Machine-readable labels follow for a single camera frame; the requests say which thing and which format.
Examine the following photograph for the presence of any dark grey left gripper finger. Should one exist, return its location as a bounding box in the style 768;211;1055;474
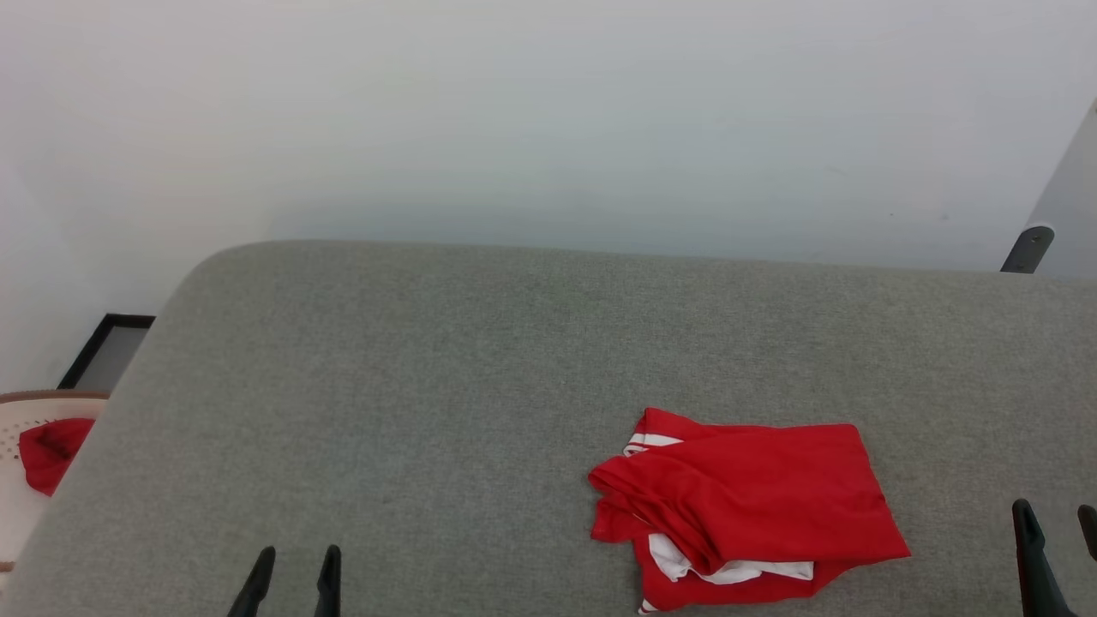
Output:
226;546;278;617
312;545;343;617

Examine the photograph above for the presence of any black framed panel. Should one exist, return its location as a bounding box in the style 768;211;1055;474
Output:
57;314;157;392

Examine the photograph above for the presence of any white laundry basket brown rim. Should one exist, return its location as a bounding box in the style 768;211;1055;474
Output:
0;390;111;577

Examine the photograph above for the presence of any light grey board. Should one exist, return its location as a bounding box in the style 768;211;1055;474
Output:
1024;99;1097;281

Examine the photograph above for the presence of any red garment in basket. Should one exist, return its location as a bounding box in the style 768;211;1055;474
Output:
18;417;96;497

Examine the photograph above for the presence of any grey metal bracket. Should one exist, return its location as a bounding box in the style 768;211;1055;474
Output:
1000;225;1056;275

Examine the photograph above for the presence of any red and white shirt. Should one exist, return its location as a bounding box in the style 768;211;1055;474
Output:
588;407;912;615

